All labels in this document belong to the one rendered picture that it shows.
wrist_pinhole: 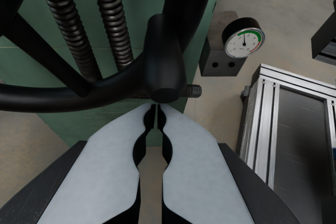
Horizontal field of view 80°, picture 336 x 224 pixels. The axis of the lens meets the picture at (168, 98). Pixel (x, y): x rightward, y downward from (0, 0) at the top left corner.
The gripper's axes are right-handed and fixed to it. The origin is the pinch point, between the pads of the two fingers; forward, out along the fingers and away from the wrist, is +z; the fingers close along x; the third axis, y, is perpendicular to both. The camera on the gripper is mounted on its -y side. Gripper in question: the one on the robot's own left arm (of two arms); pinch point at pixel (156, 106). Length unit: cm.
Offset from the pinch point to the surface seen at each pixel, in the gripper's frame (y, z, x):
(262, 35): -0.5, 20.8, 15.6
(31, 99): 4.0, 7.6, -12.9
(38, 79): 12.7, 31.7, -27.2
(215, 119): 50, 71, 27
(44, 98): 4.0, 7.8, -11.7
